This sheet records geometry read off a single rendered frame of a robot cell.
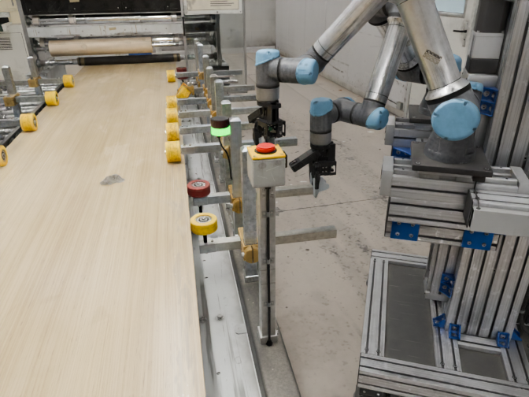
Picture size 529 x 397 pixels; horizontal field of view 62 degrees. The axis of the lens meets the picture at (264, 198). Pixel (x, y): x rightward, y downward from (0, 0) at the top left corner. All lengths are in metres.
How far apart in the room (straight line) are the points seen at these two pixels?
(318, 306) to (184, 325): 1.49
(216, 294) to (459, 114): 0.90
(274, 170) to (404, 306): 1.36
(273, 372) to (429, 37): 0.91
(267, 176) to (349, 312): 1.55
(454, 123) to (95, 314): 0.99
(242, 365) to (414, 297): 1.15
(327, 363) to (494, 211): 1.07
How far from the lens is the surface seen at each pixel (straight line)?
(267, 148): 0.90
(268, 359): 1.16
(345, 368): 2.11
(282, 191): 1.58
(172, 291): 1.05
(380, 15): 1.65
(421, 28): 1.25
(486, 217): 1.40
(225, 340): 1.32
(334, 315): 2.34
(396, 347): 1.94
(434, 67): 1.26
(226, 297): 1.46
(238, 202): 1.49
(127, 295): 1.07
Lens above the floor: 1.55
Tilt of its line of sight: 27 degrees down
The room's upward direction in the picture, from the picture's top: 1 degrees counter-clockwise
